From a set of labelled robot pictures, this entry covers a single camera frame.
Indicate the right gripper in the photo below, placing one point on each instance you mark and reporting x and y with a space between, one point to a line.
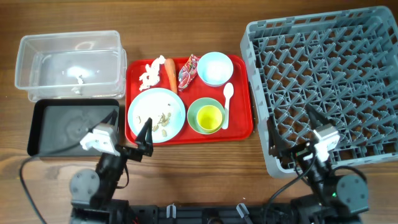
300 149

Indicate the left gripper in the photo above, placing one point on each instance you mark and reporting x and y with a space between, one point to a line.
143 138

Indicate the green bowl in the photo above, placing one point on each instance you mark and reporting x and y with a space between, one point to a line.
193 110

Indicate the white plastic spoon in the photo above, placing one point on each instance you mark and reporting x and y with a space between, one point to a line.
228 93

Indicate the yellow cup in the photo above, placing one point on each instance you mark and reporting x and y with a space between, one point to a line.
209 118

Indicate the light blue bowl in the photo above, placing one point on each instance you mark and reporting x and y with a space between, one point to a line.
215 69

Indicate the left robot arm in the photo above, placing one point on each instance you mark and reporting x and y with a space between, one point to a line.
92 190

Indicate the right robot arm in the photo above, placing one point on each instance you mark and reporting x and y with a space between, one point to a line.
334 198

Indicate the grey dishwasher rack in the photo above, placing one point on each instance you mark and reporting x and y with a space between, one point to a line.
344 64

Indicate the food scraps on plate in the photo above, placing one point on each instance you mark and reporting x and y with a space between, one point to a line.
159 122

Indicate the light blue plate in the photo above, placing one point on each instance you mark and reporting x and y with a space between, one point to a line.
157 100

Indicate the crumpled white tissue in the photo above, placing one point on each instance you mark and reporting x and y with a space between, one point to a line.
151 76

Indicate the red serving tray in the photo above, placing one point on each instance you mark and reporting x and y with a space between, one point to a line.
240 121

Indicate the black tray bin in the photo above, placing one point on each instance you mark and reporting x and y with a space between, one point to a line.
57 124

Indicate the clear plastic bin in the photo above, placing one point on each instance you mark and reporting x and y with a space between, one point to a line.
47 65

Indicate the orange carrot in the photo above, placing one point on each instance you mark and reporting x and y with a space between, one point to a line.
171 73

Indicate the red snack wrapper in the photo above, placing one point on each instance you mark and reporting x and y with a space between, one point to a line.
187 73

